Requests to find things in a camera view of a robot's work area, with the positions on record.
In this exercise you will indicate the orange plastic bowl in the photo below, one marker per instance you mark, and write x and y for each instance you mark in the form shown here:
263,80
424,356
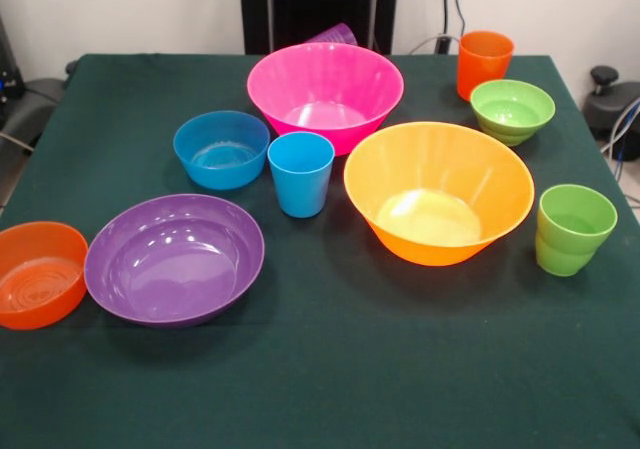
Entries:
35,294

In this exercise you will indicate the purple plastic cup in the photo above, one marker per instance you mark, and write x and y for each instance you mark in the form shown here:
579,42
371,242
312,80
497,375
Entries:
335,35

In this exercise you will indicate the purple plastic bowl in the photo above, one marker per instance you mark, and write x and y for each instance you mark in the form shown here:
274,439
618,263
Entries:
175,279

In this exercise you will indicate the dark equipment box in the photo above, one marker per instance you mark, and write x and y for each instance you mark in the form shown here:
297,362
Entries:
7,84

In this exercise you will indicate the green plastic bowl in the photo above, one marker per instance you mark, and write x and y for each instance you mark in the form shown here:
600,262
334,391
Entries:
512,119

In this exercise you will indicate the grey chair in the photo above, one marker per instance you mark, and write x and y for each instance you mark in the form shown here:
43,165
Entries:
30,104

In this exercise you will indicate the dark green tablecloth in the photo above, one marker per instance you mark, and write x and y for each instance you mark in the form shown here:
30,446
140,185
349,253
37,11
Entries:
350,369

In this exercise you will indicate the pink plastic bowl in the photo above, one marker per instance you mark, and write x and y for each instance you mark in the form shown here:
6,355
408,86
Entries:
360,79

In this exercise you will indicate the blue plastic cup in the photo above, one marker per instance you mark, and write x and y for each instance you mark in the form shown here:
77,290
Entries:
300,189

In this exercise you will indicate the orange plastic cup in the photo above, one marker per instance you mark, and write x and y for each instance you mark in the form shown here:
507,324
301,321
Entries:
482,61

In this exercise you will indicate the yellow plastic bowl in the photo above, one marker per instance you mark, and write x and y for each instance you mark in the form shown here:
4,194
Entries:
495,189

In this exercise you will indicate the green plastic cup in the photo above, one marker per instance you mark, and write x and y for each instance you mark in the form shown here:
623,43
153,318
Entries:
570,254

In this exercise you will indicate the blue plastic bowl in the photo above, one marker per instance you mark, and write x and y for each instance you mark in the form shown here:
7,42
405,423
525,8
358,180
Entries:
222,169

